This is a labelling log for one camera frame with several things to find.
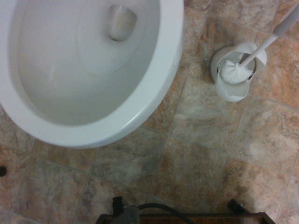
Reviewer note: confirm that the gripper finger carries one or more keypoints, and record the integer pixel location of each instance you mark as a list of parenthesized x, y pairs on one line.
[(130, 215)]

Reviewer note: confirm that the white toilet bowl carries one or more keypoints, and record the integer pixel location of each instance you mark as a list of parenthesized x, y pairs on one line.
[(151, 93)]

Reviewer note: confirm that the white toilet brush holder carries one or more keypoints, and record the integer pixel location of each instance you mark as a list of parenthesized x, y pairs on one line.
[(233, 93)]

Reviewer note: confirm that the dark wooden table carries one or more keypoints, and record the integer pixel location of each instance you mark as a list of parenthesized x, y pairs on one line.
[(187, 220)]

